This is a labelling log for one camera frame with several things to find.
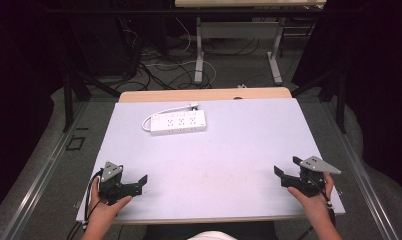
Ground person's right hand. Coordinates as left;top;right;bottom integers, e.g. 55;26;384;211
287;172;335;223

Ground white power strip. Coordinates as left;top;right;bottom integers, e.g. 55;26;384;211
149;109;208;137

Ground pale table cover sheet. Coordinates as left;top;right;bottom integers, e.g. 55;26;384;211
75;97;347;224

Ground white power strip cable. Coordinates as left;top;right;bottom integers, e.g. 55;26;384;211
141;101;201;132

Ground black floor socket frame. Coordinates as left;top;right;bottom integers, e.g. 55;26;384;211
64;135;87;152

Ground black floor cables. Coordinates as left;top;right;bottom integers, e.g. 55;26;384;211
120;19;262;92

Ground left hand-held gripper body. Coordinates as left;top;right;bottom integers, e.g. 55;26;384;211
98;161;131;205

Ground black metal stand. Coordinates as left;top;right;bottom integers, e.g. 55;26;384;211
289;68;349;135
62;64;122;133

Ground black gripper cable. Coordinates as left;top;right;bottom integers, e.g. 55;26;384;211
295;179;337;240
66;167;105;240

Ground person's left hand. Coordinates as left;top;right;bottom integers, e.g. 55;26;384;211
88;177;133;226

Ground dark equipment cabinet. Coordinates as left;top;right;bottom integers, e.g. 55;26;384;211
67;13;142;78

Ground person's white clothing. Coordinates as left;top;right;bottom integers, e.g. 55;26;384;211
188;230;239;240

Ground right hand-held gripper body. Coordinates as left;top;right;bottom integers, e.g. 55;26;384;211
298;155;342;198

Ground white floor cable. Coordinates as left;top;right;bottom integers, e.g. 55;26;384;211
144;17;218;88

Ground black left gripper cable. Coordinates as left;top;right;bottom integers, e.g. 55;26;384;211
66;167;105;240

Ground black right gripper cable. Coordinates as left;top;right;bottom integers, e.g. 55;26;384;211
295;179;337;240

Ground desk with white legs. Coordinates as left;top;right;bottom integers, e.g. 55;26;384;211
174;0;327;86

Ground person's dark lap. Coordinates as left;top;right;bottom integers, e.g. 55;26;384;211
144;221;281;240

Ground aluminium floor rail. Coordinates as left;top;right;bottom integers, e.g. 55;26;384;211
0;99;91;240
323;99;401;240

